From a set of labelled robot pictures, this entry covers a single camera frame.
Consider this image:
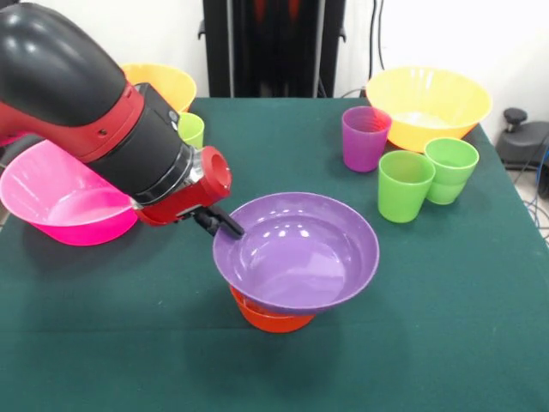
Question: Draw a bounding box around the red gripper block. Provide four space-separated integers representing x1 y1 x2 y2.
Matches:
136 145 246 238

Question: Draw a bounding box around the purple plastic bowl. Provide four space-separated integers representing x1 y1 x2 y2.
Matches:
212 191 381 318

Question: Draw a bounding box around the small red plastic bowl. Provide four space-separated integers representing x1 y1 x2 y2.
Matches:
230 285 317 334

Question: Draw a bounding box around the green plastic cup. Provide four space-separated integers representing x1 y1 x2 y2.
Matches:
424 136 480 206
176 112 206 150
377 149 437 224

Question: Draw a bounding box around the large orange plastic bowl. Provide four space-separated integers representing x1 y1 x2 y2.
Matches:
365 65 493 154
119 63 198 113

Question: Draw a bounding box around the large pink plastic bowl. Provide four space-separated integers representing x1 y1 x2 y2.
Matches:
0 139 139 247

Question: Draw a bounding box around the dark green table cloth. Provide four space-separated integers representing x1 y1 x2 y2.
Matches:
0 97 549 412

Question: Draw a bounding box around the purple plastic cup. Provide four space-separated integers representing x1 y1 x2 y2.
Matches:
341 106 393 173

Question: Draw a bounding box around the black knobbed stand base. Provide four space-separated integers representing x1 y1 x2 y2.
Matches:
497 106 549 171

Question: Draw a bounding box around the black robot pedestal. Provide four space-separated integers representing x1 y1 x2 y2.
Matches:
197 0 347 99

